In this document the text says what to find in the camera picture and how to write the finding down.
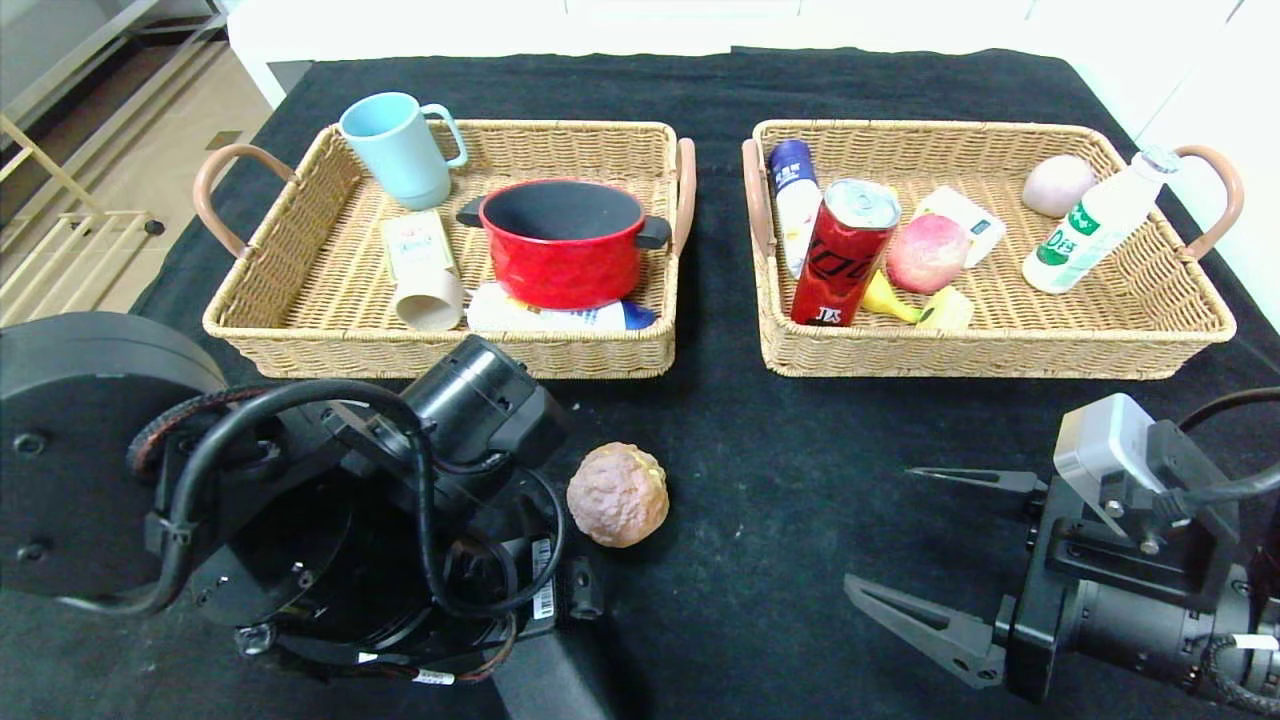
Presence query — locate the white bottle with yellow print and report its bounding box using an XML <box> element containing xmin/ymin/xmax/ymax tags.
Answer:
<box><xmin>466</xmin><ymin>282</ymin><xmax>658</xmax><ymax>333</ymax></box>

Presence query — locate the white juice carton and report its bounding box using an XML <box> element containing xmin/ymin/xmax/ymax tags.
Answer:
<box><xmin>915</xmin><ymin>186</ymin><xmax>1007</xmax><ymax>269</ymax></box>

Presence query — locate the yellow banana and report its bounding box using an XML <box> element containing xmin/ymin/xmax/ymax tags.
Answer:
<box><xmin>860</xmin><ymin>268</ymin><xmax>926</xmax><ymax>324</ymax></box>

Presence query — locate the light blue mug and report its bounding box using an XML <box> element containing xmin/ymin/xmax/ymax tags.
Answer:
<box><xmin>338</xmin><ymin>92</ymin><xmax>469</xmax><ymax>211</ymax></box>

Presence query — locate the beige paper cup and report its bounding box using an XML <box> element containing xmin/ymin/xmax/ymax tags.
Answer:
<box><xmin>393</xmin><ymin>268</ymin><xmax>467</xmax><ymax>333</ymax></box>

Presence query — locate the white bottle green label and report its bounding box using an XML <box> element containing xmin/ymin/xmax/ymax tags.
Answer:
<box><xmin>1021</xmin><ymin>147</ymin><xmax>1181</xmax><ymax>295</ymax></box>

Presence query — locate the small yellow box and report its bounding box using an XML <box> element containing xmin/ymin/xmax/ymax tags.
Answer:
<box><xmin>918</xmin><ymin>286</ymin><xmax>975</xmax><ymax>333</ymax></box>

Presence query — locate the pale pink egg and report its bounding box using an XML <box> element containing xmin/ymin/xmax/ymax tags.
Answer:
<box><xmin>1021</xmin><ymin>155</ymin><xmax>1099</xmax><ymax>219</ymax></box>

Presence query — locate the black right camera cable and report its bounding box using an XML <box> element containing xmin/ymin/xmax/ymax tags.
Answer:
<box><xmin>1150</xmin><ymin>388</ymin><xmax>1280</xmax><ymax>511</ymax></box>

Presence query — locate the black table cloth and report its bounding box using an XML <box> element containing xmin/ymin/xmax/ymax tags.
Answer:
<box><xmin>0</xmin><ymin>50</ymin><xmax>1280</xmax><ymax>720</ymax></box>

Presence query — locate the light wooden rack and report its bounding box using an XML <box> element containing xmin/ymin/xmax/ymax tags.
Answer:
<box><xmin>0</xmin><ymin>115</ymin><xmax>168</xmax><ymax>326</ymax></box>

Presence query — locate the small green white box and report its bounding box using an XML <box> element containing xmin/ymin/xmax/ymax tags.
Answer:
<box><xmin>380</xmin><ymin>210</ymin><xmax>459</xmax><ymax>284</ymax></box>

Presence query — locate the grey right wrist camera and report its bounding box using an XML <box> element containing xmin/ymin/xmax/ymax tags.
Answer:
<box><xmin>1053</xmin><ymin>393</ymin><xmax>1169</xmax><ymax>539</ymax></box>

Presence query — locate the red peach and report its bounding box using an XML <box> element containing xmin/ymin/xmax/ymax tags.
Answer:
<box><xmin>886</xmin><ymin>213</ymin><xmax>971</xmax><ymax>295</ymax></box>

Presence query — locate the wicker basket with mug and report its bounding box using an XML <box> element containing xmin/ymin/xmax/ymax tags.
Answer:
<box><xmin>193</xmin><ymin>120</ymin><xmax>697</xmax><ymax>381</ymax></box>

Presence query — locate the red soda can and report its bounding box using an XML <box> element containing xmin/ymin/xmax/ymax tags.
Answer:
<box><xmin>789</xmin><ymin>178</ymin><xmax>902</xmax><ymax>328</ymax></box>

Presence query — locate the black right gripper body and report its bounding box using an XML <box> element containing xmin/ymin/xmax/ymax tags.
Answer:
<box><xmin>1004</xmin><ymin>473</ymin><xmax>1218</xmax><ymax>705</ymax></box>

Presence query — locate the pink crumbly bun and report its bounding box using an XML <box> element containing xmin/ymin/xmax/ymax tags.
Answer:
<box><xmin>566</xmin><ymin>442</ymin><xmax>670</xmax><ymax>550</ymax></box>

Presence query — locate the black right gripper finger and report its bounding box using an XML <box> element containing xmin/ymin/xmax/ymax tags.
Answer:
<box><xmin>842</xmin><ymin>572</ymin><xmax>1017</xmax><ymax>690</ymax></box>
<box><xmin>905</xmin><ymin>465</ymin><xmax>1049</xmax><ymax>511</ymax></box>

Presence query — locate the white bottle dark blue cap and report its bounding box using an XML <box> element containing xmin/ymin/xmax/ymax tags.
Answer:
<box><xmin>766</xmin><ymin>140</ymin><xmax>823</xmax><ymax>279</ymax></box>

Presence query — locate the white background table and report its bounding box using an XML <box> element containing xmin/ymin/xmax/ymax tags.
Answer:
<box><xmin>228</xmin><ymin>0</ymin><xmax>1061</xmax><ymax>113</ymax></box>

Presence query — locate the wicker basket with banana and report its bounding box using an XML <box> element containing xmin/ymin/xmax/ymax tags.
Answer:
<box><xmin>741</xmin><ymin>120</ymin><xmax>1246</xmax><ymax>379</ymax></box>

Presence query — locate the grey metal shelf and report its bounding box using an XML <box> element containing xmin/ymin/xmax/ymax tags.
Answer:
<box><xmin>0</xmin><ymin>0</ymin><xmax>231</xmax><ymax>131</ymax></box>

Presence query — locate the red pot grey inside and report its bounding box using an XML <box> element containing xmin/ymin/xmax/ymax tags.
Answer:
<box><xmin>456</xmin><ymin>178</ymin><xmax>673</xmax><ymax>311</ymax></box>

